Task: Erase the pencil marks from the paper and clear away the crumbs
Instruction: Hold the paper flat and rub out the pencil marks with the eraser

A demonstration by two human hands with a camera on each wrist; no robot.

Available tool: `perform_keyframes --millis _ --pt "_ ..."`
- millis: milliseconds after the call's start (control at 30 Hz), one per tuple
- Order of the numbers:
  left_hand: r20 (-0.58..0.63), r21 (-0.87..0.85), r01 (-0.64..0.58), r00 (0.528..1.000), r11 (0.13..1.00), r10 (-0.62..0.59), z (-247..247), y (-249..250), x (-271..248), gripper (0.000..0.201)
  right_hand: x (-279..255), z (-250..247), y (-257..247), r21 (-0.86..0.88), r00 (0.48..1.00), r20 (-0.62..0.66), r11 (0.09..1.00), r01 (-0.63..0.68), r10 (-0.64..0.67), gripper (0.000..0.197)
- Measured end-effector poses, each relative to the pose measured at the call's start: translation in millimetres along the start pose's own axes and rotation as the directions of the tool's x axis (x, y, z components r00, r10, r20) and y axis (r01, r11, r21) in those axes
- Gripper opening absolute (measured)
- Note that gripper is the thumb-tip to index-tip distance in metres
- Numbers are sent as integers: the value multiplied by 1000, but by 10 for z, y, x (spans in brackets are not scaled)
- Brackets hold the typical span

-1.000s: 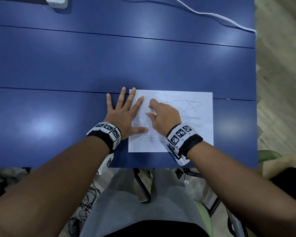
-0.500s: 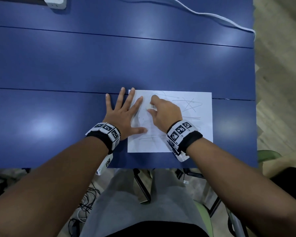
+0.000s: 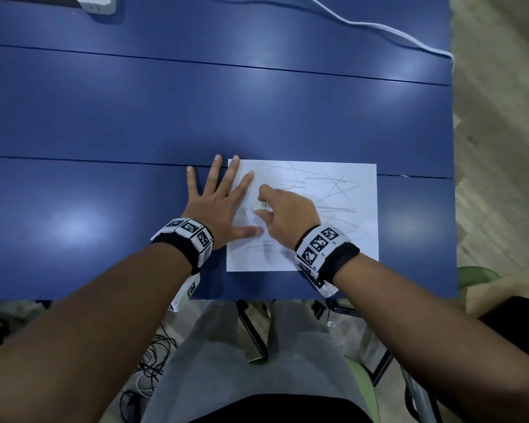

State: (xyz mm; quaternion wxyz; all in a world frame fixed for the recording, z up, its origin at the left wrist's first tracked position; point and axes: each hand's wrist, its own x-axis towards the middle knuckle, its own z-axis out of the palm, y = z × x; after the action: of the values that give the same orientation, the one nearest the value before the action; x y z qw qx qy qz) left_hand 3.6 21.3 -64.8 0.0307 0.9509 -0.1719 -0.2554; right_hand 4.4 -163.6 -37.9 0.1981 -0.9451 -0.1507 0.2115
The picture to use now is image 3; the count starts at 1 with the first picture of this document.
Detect person's right hand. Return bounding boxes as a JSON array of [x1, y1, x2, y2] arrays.
[[252, 184, 322, 251]]

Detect person's left hand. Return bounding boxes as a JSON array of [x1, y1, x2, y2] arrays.
[[181, 155, 264, 251]]

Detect white scribbled paper sheet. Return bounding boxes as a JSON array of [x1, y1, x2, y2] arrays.
[[226, 159, 379, 273]]

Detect person's left forearm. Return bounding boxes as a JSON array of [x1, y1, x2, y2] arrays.
[[0, 242, 193, 423]]

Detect person's right forearm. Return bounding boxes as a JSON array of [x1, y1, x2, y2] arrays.
[[333, 253, 529, 423]]

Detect left wrist marker band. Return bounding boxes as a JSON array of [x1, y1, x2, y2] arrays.
[[151, 217, 214, 313]]

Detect wrist marker band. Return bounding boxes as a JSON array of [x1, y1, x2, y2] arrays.
[[151, 217, 214, 313], [294, 224, 361, 299]]

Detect right wrist marker band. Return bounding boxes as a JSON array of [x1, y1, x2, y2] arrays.
[[294, 224, 361, 299]]

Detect black table leg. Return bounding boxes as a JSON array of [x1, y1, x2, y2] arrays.
[[235, 299, 270, 364]]

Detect grey shorts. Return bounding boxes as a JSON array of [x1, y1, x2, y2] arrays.
[[141, 299, 374, 423]]

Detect black shirt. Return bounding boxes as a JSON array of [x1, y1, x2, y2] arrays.
[[189, 393, 374, 423]]

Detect green chair seat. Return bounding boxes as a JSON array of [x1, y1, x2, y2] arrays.
[[344, 357, 381, 423]]

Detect white power adapter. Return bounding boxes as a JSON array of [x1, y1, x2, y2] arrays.
[[75, 0, 117, 16]]

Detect green chair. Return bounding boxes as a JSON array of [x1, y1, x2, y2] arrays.
[[457, 266, 501, 290]]

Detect grey metal chair leg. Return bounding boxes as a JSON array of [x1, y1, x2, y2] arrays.
[[400, 367, 443, 423]]

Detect black bag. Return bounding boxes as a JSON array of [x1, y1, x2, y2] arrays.
[[480, 296, 529, 370]]

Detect bundle of floor cables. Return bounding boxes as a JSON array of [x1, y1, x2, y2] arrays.
[[118, 323, 178, 421]]

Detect white cable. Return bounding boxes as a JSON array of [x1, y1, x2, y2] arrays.
[[297, 0, 456, 73]]

